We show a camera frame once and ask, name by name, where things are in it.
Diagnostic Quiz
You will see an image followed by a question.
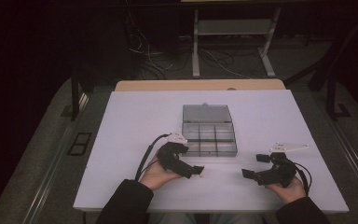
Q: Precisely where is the left hand-held gripper black cable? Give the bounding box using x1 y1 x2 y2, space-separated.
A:
134 133 172 182

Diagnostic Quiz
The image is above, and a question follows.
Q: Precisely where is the tangle of dark floor cables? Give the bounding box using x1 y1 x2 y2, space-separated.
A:
136 46 262 80

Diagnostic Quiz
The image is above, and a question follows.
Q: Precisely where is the hand-held gripper black cable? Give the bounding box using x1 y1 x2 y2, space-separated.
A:
293 161 313 197
134 133 172 182

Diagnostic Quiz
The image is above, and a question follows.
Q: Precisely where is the black metal stand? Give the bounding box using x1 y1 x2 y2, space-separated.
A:
70 66 91 121
282 7 358 121

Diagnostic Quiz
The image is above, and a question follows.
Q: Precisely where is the light wooden table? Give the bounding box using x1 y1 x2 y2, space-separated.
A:
115 78 286 92

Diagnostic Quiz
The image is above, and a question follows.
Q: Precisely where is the white metal stand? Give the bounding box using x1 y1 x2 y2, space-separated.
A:
191 7 282 79

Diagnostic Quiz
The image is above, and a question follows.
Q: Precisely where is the white table board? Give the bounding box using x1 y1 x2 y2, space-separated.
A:
73 89 350 215

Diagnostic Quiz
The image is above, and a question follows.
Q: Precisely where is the right hand-held gripper black cable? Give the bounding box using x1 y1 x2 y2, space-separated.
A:
293 161 313 197

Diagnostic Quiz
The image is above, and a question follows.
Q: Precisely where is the white floor cable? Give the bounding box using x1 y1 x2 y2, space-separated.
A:
126 10 174 72

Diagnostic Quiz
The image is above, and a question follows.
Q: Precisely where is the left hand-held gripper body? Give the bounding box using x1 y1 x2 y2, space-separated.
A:
157 133 196 180

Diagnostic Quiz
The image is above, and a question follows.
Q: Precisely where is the person's right hand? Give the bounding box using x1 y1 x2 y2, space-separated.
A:
265 176 308 205

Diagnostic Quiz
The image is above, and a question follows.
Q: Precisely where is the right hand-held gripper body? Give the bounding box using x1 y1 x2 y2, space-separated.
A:
255 143 310 189

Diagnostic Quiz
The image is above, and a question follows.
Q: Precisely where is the clear plastic compartment box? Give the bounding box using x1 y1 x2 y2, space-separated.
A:
181 103 239 158

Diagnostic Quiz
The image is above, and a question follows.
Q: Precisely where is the person's left hand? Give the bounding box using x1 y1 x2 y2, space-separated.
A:
139 155 182 191

